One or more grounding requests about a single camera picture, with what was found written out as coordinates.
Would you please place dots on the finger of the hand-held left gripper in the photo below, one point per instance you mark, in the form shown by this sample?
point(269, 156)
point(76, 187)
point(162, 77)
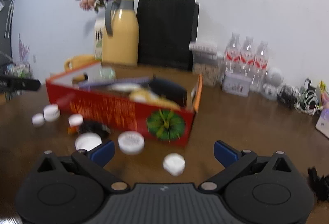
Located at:
point(23, 84)

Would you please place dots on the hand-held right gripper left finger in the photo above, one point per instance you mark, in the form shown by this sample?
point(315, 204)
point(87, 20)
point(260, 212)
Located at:
point(104, 153)

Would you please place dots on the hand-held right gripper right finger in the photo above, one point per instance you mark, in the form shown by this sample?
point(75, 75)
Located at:
point(226, 153)

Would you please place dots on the red cardboard box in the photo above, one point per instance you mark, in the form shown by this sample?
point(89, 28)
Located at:
point(102, 111)

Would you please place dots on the white cloth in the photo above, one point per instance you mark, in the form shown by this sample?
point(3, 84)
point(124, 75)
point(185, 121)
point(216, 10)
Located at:
point(123, 87)

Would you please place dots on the purple woven pouch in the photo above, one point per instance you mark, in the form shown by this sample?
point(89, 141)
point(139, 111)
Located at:
point(102, 83)

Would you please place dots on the yellow plush toy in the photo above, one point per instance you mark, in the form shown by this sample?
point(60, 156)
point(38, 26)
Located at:
point(149, 97)

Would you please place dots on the dark navy zip pouch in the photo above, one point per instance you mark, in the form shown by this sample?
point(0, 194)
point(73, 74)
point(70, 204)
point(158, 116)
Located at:
point(169, 90)

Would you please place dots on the metal storage cart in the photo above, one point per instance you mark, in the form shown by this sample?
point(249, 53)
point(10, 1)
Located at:
point(19, 70)

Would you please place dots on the white ribbed jar lid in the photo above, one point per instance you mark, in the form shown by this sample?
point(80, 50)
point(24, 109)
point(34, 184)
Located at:
point(131, 142)

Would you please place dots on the white plastic jar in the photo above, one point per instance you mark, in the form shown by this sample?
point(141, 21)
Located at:
point(51, 112)

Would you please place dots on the yellow mug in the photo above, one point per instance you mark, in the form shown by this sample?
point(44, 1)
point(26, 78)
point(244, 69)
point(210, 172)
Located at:
point(79, 61)

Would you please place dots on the dark board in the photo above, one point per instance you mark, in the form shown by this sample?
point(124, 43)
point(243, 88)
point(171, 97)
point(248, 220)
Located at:
point(3, 21)

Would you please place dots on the grey metal tin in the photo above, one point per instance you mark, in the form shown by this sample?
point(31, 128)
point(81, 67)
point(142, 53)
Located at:
point(236, 85)

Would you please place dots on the white hanging rods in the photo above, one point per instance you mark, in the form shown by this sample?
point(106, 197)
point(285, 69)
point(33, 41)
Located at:
point(9, 16)

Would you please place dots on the clear seed container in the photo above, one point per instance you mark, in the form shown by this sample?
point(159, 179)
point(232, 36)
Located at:
point(205, 72)

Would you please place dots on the white milk carton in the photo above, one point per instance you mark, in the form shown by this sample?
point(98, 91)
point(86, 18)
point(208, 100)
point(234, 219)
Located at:
point(99, 47)

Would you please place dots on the white robot figurine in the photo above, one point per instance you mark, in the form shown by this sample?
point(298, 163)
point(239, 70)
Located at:
point(275, 77)

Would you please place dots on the clear water bottle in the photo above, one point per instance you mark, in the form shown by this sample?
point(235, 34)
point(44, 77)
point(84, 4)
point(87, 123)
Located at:
point(248, 57)
point(233, 54)
point(261, 62)

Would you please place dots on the purple tissue pack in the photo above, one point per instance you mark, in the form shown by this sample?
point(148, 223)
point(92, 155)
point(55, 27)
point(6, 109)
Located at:
point(323, 122)

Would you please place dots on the small black device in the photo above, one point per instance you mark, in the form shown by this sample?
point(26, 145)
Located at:
point(308, 84)

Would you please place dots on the yellow thermos jug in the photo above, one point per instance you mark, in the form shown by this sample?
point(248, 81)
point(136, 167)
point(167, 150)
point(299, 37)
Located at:
point(123, 41)

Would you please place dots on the colourful snack packet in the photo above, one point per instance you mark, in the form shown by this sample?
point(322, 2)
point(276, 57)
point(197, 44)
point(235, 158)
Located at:
point(323, 93)

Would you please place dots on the black paper bag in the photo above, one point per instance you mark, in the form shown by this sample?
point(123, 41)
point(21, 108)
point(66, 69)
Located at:
point(167, 34)

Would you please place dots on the white wall outlet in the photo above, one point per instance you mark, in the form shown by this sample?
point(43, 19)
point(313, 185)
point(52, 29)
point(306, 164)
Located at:
point(34, 58)

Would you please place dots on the purple wall sticker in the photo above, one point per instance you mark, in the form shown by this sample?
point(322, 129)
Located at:
point(22, 49)

